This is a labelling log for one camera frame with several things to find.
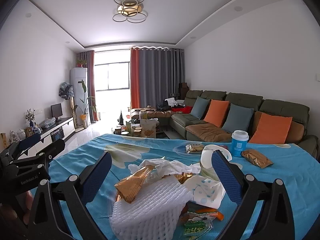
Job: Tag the gold wrapper near cup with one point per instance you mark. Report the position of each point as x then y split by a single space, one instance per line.
256 158

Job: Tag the blue grey cushion near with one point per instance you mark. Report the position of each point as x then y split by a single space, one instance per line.
238 118

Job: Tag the orange cushion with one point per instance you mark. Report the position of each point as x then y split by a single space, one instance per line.
217 112
270 129

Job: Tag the small black monitor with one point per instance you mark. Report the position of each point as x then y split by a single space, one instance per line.
56 111

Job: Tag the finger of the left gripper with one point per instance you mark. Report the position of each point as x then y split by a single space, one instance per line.
50 148
28 142

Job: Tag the grey orange curtain right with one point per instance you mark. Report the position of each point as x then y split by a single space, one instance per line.
155 74

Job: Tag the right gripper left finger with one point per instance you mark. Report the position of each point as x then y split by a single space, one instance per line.
47 217

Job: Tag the left hand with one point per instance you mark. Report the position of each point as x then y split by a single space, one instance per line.
19 208

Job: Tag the ring ceiling lamp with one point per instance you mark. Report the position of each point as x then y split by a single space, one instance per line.
131 11

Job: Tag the gold snack wrapper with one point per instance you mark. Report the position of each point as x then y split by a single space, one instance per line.
129 187

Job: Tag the white tissue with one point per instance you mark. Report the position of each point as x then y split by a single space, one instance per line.
165 167

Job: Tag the white standing air conditioner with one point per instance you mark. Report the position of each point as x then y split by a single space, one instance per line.
78 79

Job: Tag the tall green potted plant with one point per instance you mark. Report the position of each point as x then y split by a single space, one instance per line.
85 104

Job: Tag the cluttered coffee table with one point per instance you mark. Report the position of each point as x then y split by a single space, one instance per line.
145 123

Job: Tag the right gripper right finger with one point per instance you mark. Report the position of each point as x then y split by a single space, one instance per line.
275 219

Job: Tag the blue grey cushion far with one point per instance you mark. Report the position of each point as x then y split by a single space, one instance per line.
199 107

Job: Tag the blue floral tablecloth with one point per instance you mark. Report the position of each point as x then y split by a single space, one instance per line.
294 166

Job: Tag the green clear snack wrapper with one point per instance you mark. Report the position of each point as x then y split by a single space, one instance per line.
194 228

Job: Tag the left window curtain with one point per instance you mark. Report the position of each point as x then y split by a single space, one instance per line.
88 58

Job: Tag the small snack packet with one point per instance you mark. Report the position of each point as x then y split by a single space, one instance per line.
194 148

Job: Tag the white black tv cabinet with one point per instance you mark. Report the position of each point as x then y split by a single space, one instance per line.
63 129

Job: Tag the orange peel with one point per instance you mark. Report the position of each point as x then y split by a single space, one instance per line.
206 213

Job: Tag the orange cushion near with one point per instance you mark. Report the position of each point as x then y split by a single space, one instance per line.
270 129

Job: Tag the white foam fruit net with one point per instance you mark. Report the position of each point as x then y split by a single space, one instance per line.
154 213

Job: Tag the orange cushion far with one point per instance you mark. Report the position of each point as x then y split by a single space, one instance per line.
217 112

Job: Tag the blue grey cushion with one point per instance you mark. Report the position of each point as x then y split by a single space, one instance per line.
199 107
238 118

